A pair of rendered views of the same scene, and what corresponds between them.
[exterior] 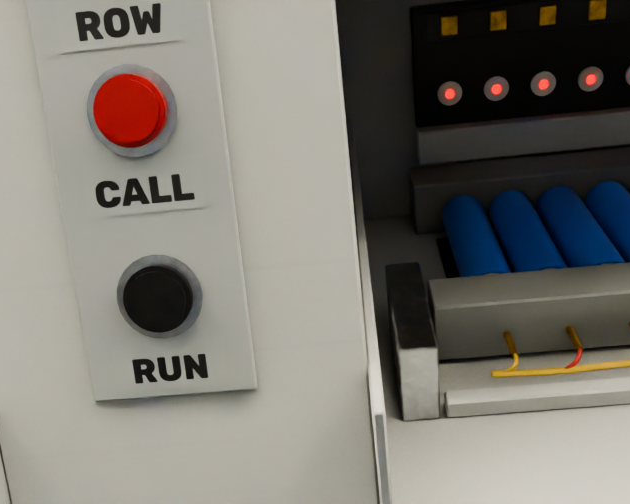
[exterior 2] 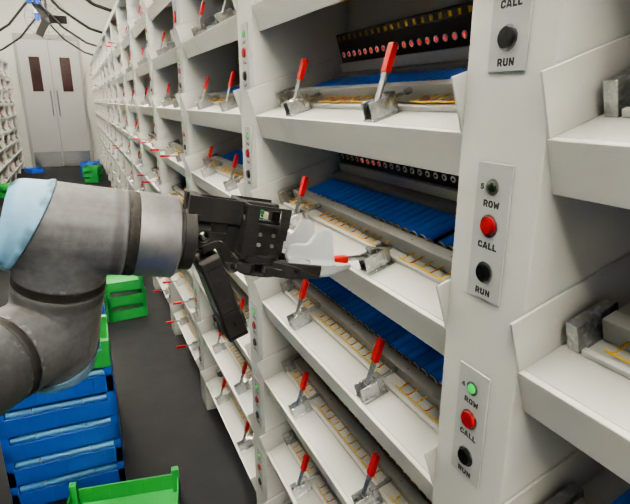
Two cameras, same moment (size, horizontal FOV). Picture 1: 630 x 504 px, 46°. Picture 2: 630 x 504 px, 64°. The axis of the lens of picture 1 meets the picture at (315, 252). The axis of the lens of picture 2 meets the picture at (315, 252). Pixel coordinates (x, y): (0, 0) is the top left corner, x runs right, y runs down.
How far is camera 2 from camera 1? 0.33 m
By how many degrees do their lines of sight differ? 60
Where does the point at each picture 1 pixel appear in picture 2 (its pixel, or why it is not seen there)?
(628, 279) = not seen: outside the picture
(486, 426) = (589, 364)
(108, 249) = (477, 256)
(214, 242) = (497, 264)
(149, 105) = (489, 226)
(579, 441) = (610, 384)
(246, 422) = (495, 314)
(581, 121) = not seen: outside the picture
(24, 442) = (453, 293)
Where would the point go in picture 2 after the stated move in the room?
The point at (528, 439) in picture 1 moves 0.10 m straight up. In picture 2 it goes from (595, 374) to (617, 255)
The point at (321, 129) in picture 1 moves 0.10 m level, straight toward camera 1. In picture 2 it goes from (526, 246) to (427, 263)
